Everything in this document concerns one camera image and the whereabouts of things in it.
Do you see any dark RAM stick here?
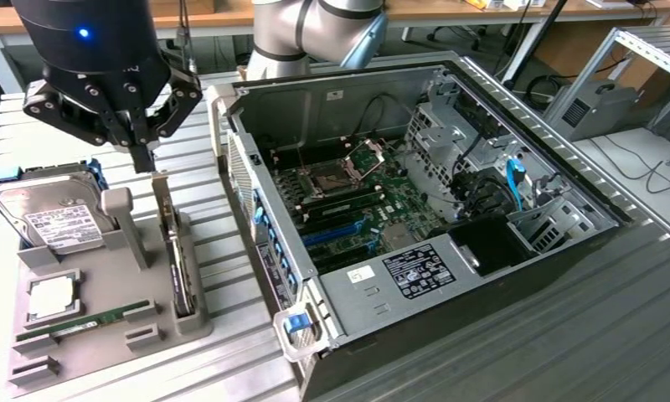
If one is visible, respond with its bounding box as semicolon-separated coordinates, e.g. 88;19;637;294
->
301;199;382;219

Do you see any metal socket cover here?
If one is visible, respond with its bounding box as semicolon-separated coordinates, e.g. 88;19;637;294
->
340;140;386;175

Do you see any open PC case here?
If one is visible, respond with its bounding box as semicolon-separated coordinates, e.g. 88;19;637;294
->
205;50;637;402

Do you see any wooden desk white frame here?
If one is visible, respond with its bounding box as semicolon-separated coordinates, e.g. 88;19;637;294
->
384;0;670;80
0;10;258;97

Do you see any black graphics card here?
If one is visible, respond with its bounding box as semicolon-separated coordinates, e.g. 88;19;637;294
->
149;169;200;316

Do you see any gray equipment box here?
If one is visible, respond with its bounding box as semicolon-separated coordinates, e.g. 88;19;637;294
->
557;80;645;142

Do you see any black plastic shroud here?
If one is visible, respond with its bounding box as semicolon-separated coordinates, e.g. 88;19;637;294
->
429;213;537;278

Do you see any blue disk carrier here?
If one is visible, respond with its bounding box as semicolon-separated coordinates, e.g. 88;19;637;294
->
0;157;112;210

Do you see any green motherboard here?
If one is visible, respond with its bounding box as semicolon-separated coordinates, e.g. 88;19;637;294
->
266;137;453;273

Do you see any thick black wire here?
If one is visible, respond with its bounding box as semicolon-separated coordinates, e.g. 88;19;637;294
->
452;112;485;177

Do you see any blue flat wire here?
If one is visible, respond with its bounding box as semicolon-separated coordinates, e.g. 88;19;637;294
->
504;157;529;213

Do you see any gray parts rack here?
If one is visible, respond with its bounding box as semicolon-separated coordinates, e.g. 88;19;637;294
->
4;187;214;399

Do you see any black wire bundle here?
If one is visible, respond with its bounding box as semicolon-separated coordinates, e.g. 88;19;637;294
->
450;169;518;219

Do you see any silver hard disk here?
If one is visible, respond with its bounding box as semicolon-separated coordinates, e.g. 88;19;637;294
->
0;174;118;256

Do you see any black hanging cable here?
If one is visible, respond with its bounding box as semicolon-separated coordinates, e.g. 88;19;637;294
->
176;0;200;79

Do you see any aluminium frame table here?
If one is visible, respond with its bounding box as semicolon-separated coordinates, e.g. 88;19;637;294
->
540;23;670;248

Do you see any CPU socket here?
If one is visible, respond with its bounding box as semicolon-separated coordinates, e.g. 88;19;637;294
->
306;165;358;198

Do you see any silver metal drive cage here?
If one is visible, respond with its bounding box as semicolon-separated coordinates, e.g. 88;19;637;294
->
404;73;537;177

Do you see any blue case latch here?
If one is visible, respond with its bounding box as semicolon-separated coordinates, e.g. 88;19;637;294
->
282;314;313;335

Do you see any silver power supply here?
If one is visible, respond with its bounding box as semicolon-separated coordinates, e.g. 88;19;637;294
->
317;234;481;341

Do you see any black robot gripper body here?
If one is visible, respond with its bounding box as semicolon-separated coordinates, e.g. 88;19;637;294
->
10;0;174;144

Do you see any silver chipset heatsink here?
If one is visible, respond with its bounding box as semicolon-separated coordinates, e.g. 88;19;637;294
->
382;224;418;252

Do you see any silver CPU chip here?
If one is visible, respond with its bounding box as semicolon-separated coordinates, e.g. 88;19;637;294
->
28;276;80;315

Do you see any blue expansion slot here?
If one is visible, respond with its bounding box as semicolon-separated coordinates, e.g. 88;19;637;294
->
302;225;365;248

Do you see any black slanted pole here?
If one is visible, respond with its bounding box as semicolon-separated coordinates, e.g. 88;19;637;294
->
501;0;570;87

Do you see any green RAM stick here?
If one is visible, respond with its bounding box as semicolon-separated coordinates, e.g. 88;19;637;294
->
14;299;150;341

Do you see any silver disk bay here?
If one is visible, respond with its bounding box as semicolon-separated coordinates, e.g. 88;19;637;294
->
506;196;598;255

